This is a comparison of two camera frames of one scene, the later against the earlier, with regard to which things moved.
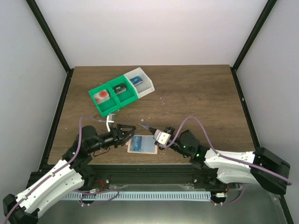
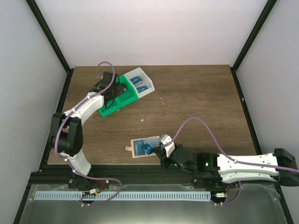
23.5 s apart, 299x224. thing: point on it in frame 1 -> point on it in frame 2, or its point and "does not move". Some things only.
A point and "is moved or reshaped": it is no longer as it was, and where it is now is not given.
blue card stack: (136, 80) does not move
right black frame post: (267, 8) does not move
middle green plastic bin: (126, 96) does not move
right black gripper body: (168, 130) -> (166, 164)
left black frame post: (36, 11) does not move
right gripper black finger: (153, 130) -> (161, 153)
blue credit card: (146, 126) -> (141, 88)
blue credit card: (136, 143) is moved or reshaped
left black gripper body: (117, 141) -> (119, 91)
